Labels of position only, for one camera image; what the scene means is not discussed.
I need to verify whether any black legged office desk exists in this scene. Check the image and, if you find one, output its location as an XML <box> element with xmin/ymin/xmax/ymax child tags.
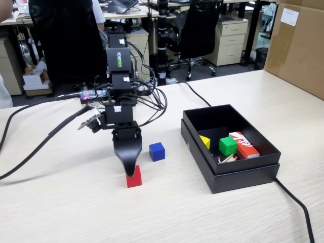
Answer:
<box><xmin>151</xmin><ymin>0</ymin><xmax>278</xmax><ymax>67</ymax></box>

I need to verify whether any black power cable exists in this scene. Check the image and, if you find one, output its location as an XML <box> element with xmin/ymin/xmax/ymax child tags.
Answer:
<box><xmin>177</xmin><ymin>81</ymin><xmax>316</xmax><ymax>243</ymax></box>

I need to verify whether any blue cube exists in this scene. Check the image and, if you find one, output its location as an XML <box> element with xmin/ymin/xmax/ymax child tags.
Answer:
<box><xmin>149</xmin><ymin>142</ymin><xmax>166</xmax><ymax>162</ymax></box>

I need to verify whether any black cardboard box lid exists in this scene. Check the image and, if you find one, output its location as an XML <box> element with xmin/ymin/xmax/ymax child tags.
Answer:
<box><xmin>180</xmin><ymin>118</ymin><xmax>280</xmax><ymax>194</ymax></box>

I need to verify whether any red white matchbox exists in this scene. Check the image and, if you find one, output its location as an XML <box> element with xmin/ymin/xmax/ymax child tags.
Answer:
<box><xmin>228</xmin><ymin>131</ymin><xmax>261</xmax><ymax>159</ymax></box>

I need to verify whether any person in white shirt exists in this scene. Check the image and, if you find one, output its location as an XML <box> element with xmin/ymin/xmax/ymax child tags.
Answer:
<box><xmin>91</xmin><ymin>0</ymin><xmax>106</xmax><ymax>32</ymax></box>
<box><xmin>0</xmin><ymin>73</ymin><xmax>13</xmax><ymax>109</ymax></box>

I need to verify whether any white cardboard floor box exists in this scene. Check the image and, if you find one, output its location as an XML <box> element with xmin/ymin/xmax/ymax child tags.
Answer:
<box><xmin>22</xmin><ymin>65</ymin><xmax>51</xmax><ymax>97</ymax></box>

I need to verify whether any thick black sleeved cable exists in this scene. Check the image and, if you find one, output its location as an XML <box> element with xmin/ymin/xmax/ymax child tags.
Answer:
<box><xmin>0</xmin><ymin>104</ymin><xmax>94</xmax><ymax>181</ymax></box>

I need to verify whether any cream three-drawer cabinet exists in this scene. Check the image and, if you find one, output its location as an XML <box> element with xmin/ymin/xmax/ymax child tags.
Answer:
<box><xmin>206</xmin><ymin>19</ymin><xmax>249</xmax><ymax>67</ymax></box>

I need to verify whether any bare person forearm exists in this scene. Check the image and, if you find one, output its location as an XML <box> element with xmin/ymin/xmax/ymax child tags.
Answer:
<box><xmin>0</xmin><ymin>0</ymin><xmax>14</xmax><ymax>23</ymax></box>

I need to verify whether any controller board with red light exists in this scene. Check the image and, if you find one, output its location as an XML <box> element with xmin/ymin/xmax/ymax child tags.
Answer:
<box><xmin>79</xmin><ymin>89</ymin><xmax>110</xmax><ymax>105</ymax></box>

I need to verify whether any black cardboard box tray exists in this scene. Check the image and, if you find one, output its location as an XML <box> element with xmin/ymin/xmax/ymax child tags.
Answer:
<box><xmin>182</xmin><ymin>103</ymin><xmax>282</xmax><ymax>175</ymax></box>

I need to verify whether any tall black mesh office chair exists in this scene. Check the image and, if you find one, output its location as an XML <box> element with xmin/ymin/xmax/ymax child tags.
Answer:
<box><xmin>28</xmin><ymin>0</ymin><xmax>109</xmax><ymax>84</ymax></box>

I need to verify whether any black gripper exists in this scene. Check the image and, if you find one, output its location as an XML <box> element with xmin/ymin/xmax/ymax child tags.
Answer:
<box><xmin>101</xmin><ymin>103</ymin><xmax>143</xmax><ymax>178</ymax></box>

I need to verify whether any black swivel office chair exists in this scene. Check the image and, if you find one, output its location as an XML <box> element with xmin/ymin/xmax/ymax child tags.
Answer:
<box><xmin>168</xmin><ymin>0</ymin><xmax>224</xmax><ymax>81</ymax></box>

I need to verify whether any green cube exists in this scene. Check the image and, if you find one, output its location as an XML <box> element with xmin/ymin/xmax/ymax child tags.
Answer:
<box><xmin>218</xmin><ymin>137</ymin><xmax>238</xmax><ymax>156</ymax></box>

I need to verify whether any large brown cardboard box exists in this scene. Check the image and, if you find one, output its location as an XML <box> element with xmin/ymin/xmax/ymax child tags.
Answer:
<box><xmin>263</xmin><ymin>0</ymin><xmax>324</xmax><ymax>101</ymax></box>

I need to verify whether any cream office desk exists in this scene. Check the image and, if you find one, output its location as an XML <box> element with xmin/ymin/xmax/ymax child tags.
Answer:
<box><xmin>0</xmin><ymin>5</ymin><xmax>178</xmax><ymax>26</ymax></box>

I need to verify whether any cream drawer cabinet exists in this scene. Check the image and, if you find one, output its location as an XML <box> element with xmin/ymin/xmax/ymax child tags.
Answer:
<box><xmin>0</xmin><ymin>37</ymin><xmax>25</xmax><ymax>97</ymax></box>
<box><xmin>125</xmin><ymin>31</ymin><xmax>150</xmax><ymax>82</ymax></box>

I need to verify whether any yellow wedge block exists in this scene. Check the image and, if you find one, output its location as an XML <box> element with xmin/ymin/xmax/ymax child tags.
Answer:
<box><xmin>199</xmin><ymin>135</ymin><xmax>211</xmax><ymax>150</ymax></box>

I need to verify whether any red cube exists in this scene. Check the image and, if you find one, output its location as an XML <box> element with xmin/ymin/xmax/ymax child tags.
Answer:
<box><xmin>126</xmin><ymin>165</ymin><xmax>142</xmax><ymax>188</ymax></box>

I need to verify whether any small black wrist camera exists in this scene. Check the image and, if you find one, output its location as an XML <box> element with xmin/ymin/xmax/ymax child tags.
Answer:
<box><xmin>77</xmin><ymin>113</ymin><xmax>104</xmax><ymax>134</ymax></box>

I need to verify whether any black laptop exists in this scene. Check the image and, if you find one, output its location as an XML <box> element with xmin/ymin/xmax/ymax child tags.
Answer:
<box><xmin>102</xmin><ymin>0</ymin><xmax>140</xmax><ymax>14</ymax></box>

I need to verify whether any black waste bin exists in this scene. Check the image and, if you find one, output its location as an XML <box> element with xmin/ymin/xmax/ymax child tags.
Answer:
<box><xmin>254</xmin><ymin>47</ymin><xmax>269</xmax><ymax>71</ymax></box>

